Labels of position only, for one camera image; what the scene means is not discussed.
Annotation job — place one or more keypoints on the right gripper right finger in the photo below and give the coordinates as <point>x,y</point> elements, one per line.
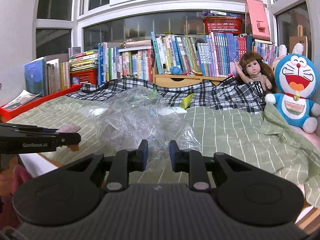
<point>192,163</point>

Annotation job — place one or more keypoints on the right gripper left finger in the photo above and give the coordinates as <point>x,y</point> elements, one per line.
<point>122,164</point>

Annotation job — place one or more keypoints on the clear plastic bag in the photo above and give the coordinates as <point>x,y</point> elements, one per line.
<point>127,118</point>

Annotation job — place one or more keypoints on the upright books far left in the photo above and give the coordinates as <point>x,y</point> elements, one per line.
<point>45,77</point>

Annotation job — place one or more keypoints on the row of books centre left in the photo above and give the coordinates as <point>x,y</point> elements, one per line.
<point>127,59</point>

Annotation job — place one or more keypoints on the stack of flat books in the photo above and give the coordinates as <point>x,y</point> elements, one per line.
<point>83,61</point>

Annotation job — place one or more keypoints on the row of books on organizer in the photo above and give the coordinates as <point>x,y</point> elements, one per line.
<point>212,55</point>

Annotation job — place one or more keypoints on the red tray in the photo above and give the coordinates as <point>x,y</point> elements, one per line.
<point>7,115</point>

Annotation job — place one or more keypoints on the yellow green wrapper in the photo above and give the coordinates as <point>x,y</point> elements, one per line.
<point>186,102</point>

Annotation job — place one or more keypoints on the green checked tablecloth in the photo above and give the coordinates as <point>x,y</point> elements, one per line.
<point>264,140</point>

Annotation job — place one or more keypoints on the magenta knitted sleeve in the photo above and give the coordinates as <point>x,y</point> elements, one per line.
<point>11,180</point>

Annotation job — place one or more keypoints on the wooden desk organizer drawer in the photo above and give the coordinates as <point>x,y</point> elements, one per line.
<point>178,81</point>

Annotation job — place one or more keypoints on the black white plaid cloth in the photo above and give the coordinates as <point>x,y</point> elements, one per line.
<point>229,94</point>

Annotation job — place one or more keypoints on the red crate left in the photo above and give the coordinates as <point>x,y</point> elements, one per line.
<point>84,76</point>

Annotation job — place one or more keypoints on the blue yarn ball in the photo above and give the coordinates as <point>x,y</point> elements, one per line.
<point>175,71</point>

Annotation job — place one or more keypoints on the brown haired doll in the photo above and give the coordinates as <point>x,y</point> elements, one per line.
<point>253,68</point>

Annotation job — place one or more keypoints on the blue Doraemon plush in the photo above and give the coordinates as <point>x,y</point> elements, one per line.
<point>296,77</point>

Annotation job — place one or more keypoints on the red plastic basket top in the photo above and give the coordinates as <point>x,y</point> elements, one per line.
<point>222,24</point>

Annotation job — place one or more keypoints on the pink box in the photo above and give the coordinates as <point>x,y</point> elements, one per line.
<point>256,23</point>

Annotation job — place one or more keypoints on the pink white rabbit plush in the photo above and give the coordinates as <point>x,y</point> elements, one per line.
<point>298,49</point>

